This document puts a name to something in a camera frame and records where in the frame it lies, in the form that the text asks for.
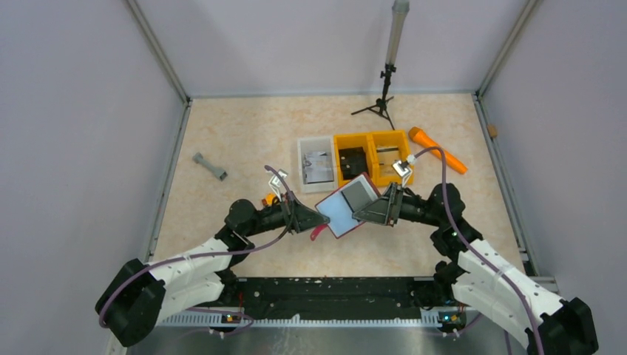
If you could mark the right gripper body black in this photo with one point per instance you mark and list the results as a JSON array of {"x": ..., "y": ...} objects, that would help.
[{"x": 415, "y": 208}]

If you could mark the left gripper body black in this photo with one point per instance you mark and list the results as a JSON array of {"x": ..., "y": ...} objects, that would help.
[{"x": 276, "y": 216}]

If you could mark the red leather card holder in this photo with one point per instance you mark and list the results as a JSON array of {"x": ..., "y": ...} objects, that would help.
[{"x": 340, "y": 205}]

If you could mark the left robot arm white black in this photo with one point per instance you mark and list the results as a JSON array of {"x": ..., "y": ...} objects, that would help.
[{"x": 141, "y": 295}]

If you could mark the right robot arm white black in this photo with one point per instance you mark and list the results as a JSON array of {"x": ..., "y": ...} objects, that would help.
[{"x": 478, "y": 276}]

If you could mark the yellow toy brick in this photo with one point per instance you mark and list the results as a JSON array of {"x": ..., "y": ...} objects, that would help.
[{"x": 270, "y": 199}]

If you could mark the small packets in clear bin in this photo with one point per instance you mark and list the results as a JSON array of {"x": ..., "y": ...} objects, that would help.
[{"x": 317, "y": 167}]

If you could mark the black part in bin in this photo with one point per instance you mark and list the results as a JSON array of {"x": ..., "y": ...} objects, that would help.
[{"x": 353, "y": 162}]

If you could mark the clear plastic bin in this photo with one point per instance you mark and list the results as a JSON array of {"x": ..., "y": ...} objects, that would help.
[{"x": 311, "y": 144}]

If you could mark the yellow bin with clear bag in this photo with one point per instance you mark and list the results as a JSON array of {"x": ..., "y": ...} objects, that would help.
[{"x": 388, "y": 147}]

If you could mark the yellow bin with black part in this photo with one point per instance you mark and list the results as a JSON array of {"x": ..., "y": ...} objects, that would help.
[{"x": 345, "y": 141}]

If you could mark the orange toy microphone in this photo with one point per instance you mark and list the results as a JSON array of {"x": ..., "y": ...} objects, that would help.
[{"x": 420, "y": 137}]

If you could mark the grey dumbbell shaped part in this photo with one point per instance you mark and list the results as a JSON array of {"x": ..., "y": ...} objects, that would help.
[{"x": 217, "y": 171}]

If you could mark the black tripod with grey pole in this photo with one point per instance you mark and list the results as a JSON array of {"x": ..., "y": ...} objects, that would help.
[{"x": 400, "y": 9}]

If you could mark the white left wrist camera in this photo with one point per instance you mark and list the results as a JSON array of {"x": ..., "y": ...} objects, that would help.
[{"x": 274, "y": 182}]

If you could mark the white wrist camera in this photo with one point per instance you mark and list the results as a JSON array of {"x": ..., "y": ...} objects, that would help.
[
  {"x": 403, "y": 169},
  {"x": 274, "y": 182}
]

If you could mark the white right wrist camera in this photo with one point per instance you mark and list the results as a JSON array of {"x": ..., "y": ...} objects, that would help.
[{"x": 403, "y": 169}]

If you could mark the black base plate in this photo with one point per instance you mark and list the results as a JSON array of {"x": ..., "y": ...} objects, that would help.
[{"x": 337, "y": 298}]

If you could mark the small tan wall knob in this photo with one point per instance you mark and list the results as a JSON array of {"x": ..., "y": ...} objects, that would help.
[{"x": 492, "y": 131}]

